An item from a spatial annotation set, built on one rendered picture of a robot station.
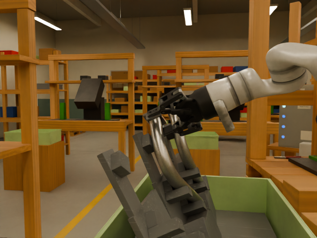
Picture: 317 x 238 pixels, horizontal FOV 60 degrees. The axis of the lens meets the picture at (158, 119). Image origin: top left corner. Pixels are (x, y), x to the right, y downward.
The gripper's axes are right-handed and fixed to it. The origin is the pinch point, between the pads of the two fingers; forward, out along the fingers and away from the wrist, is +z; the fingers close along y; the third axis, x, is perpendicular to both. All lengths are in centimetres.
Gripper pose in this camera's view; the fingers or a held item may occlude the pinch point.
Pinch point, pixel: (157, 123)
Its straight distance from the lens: 66.6
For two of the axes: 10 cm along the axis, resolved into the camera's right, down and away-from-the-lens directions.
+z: -8.9, 3.9, 2.4
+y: -4.5, -6.0, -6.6
